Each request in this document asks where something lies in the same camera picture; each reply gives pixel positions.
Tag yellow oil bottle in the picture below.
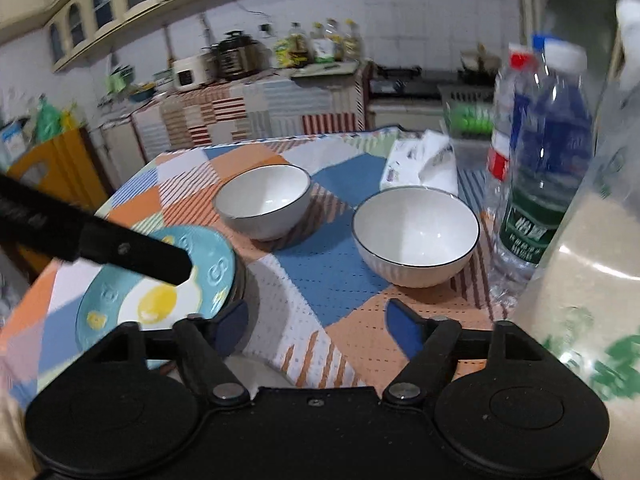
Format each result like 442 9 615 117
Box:
342 20 363 61

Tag white label oil bottle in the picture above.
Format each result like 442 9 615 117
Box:
312 22 343 63

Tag cream wall cabinet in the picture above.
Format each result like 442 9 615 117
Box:
0 0 281 73

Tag white rice cooker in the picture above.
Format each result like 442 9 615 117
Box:
172 56 213 91

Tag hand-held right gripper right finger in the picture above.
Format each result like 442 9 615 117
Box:
381 299 546 406

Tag green snack packet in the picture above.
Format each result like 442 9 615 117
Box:
274 35 306 68

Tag white tissue pack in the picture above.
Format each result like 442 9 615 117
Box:
380 130 461 196

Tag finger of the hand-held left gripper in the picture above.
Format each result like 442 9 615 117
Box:
0 174 194 285

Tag black gas stove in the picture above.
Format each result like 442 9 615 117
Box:
370 67 496 100

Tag clear rice bag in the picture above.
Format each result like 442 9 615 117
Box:
510 75 640 480

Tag teal fried egg plate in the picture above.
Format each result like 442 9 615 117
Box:
75 225 238 363

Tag blue label water bottle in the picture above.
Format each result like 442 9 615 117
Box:
515 32 593 186

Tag white ribbed bowl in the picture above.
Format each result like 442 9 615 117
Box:
351 186 482 289
214 164 312 242

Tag cream cooking pot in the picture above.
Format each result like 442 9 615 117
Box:
460 45 501 83

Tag patchwork tablecloth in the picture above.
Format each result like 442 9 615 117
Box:
0 130 521 411

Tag white cutting board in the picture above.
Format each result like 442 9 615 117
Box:
292 60 361 78

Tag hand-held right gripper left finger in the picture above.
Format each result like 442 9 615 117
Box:
85 300 251 407

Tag large white plate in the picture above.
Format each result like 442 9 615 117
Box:
220 352 297 390

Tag green label water bottle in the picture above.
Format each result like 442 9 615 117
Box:
492 42 596 301

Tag black pressure cooker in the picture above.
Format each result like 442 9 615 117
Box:
212 31 261 81

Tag green plastic basket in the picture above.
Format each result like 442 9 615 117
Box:
442 100 501 138

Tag red label water bottle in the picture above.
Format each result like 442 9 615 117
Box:
487 45 531 241

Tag green hanging cloth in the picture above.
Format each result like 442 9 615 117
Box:
107 65 136 96

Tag brown wooden chair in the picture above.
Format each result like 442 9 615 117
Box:
5 127 108 271

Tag striped patchwork counter cloth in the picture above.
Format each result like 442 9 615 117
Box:
97 62 371 161

